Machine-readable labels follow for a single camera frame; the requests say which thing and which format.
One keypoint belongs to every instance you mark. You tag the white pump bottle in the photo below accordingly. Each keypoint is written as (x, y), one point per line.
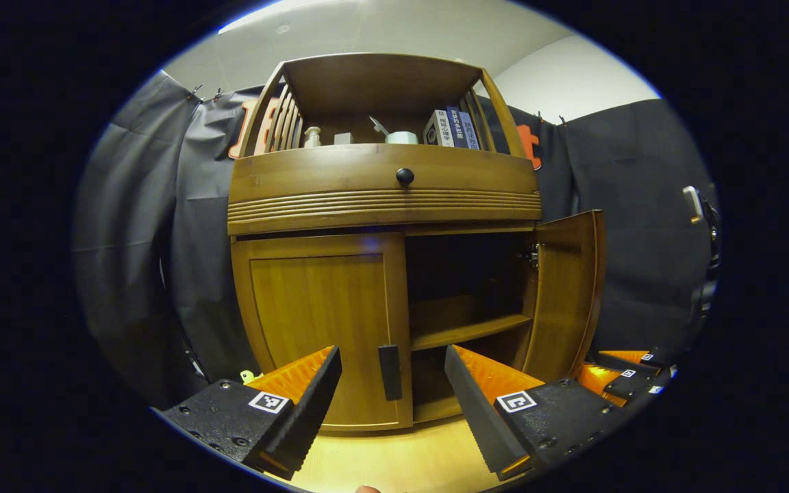
(312, 139)

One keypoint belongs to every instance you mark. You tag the grey and white book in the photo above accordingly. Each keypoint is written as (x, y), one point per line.
(437, 130)

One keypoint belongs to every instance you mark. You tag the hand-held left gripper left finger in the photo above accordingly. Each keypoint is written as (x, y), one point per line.
(311, 411)

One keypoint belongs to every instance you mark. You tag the small white cube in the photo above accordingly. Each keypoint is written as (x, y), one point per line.
(344, 138)

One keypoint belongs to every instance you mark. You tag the wooden shoe cabinet door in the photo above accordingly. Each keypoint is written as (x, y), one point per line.
(319, 308)
(566, 294)

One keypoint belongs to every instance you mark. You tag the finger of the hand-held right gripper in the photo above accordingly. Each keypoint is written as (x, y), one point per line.
(617, 361)
(631, 385)

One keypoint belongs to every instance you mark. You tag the light blue book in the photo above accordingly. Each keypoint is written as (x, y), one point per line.
(471, 135)

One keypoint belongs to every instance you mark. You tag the wooden ribbed cabinet drawer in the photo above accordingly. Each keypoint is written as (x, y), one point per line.
(326, 174)

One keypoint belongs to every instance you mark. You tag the wooden double-door shoe cabinet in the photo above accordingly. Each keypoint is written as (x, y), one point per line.
(374, 82)

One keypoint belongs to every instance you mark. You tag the black round drawer knob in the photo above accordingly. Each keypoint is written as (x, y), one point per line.
(405, 177)

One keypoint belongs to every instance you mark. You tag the metal door hinge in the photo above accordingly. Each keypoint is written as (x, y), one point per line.
(532, 255)

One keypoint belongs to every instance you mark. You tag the black backdrop cloth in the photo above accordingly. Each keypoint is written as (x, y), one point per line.
(134, 219)

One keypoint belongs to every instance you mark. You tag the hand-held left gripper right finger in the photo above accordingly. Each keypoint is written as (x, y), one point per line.
(470, 411)

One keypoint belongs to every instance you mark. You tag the dark blue book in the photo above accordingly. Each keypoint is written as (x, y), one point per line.
(456, 127)

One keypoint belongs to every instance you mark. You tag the wooden inner cabinet shelf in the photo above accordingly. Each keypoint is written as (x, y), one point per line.
(463, 329)

